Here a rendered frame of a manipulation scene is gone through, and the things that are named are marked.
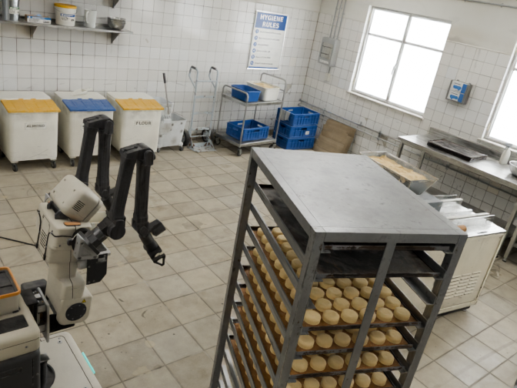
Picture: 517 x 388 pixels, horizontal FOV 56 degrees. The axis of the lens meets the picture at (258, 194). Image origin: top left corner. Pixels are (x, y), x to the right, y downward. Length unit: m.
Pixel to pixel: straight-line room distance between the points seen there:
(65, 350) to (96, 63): 4.31
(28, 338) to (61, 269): 0.34
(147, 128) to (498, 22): 4.51
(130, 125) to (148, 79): 0.94
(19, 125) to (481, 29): 5.56
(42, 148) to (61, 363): 3.45
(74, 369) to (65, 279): 0.63
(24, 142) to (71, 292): 3.57
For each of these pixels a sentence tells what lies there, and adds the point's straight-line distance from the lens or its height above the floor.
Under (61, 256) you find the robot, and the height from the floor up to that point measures 1.04.
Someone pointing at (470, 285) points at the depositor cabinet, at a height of 0.32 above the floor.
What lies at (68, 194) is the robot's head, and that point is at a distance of 2.40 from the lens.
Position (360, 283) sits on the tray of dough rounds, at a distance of 1.71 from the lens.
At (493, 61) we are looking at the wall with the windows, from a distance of 6.88.
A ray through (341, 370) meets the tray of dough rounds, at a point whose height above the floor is 1.31.
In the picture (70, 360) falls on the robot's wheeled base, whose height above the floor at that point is 0.28.
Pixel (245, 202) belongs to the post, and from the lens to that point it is 1.86.
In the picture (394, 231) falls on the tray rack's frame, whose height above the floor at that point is 1.82.
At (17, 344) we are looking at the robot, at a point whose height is 0.77.
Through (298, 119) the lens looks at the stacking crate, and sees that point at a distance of 7.87.
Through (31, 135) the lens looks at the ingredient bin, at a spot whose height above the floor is 0.42.
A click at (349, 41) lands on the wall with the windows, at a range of 8.17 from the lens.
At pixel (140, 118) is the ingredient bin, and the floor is 0.59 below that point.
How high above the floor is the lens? 2.37
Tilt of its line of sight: 23 degrees down
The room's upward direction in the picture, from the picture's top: 11 degrees clockwise
